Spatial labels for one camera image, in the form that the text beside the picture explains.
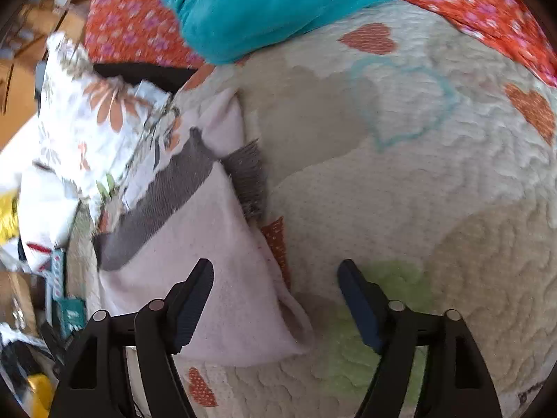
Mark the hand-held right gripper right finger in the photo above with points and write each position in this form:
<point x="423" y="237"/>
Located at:
<point x="359" y="309"/>

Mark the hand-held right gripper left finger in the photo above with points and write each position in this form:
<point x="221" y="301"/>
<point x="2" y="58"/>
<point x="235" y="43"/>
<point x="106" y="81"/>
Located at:
<point x="193" y="309"/>

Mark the pink cardigan with grey trim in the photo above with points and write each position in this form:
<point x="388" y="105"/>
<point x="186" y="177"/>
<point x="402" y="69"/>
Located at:
<point x="217" y="244"/>

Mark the green box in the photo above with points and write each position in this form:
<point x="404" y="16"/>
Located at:
<point x="69" y="313"/>

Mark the quilted heart-print blanket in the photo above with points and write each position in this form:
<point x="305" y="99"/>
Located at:
<point x="391" y="183"/>

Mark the white box with coloured shapes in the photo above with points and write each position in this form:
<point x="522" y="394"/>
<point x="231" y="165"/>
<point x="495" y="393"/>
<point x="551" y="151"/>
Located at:
<point x="56" y="274"/>

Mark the white paper bag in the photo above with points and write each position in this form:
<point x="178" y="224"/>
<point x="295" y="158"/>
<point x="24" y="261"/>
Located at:
<point x="43" y="213"/>

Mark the white floral pillow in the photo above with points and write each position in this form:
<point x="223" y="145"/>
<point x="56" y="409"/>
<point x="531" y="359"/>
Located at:
<point x="87" y="139"/>

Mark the yellow packet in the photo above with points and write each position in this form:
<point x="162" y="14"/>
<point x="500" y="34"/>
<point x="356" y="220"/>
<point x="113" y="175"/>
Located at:
<point x="8" y="220"/>

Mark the cardboard box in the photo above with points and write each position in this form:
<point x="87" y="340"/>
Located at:
<point x="17" y="96"/>

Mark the red floral sheet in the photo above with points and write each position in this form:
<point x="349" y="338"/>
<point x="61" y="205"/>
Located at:
<point x="126" y="17"/>

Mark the teal cloth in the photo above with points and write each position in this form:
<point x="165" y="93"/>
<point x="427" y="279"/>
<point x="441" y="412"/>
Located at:
<point x="270" y="4"/>

